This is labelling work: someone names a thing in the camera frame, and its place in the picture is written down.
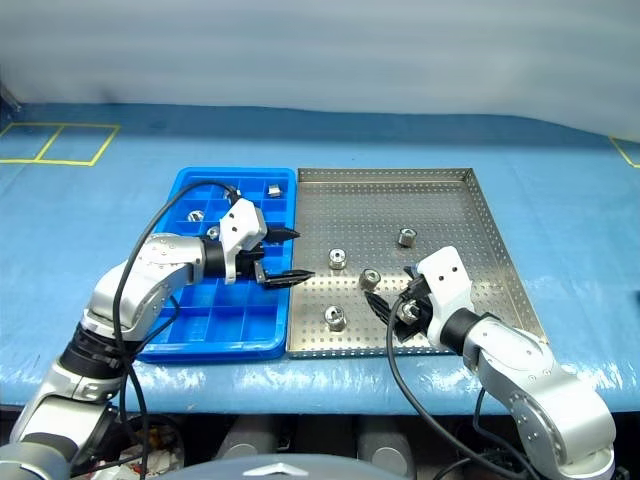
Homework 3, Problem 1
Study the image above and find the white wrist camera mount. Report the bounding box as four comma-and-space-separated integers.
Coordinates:
415, 245, 475, 350
218, 197, 268, 286

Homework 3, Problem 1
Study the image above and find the blue compartment tray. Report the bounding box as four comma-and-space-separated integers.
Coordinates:
135, 167, 297, 364

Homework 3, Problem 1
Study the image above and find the perforated metal tray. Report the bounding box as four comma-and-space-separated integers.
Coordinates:
285, 166, 550, 360

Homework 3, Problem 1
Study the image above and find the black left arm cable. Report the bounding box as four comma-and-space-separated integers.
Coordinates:
112, 180, 241, 480

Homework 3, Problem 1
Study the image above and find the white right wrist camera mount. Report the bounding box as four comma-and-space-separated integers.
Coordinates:
415, 245, 475, 350

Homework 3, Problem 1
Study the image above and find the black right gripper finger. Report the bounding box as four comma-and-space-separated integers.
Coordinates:
396, 323, 427, 347
363, 291, 400, 330

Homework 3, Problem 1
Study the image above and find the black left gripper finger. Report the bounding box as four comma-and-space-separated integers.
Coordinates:
253, 260, 316, 291
259, 225, 302, 245

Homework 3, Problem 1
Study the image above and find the grey cylinder under table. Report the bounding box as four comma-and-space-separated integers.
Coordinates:
219, 414, 279, 456
357, 414, 416, 476

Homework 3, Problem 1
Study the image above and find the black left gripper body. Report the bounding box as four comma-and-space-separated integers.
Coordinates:
235, 242, 266, 279

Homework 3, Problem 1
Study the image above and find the metal frame post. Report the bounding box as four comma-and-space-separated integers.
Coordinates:
0, 82, 24, 112

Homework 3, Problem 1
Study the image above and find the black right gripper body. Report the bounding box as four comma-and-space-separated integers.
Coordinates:
399, 266, 437, 327

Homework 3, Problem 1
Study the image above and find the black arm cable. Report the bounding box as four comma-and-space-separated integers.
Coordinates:
112, 180, 241, 480
387, 294, 539, 480

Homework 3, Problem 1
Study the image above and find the black bin with litter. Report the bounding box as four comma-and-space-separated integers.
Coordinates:
99, 414, 186, 476

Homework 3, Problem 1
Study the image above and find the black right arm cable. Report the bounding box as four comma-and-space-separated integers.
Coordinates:
387, 294, 539, 480

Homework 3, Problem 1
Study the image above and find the grey robot torso cover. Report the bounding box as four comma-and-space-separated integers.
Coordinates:
174, 453, 416, 480

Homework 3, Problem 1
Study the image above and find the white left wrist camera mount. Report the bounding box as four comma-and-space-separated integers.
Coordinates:
218, 197, 268, 286

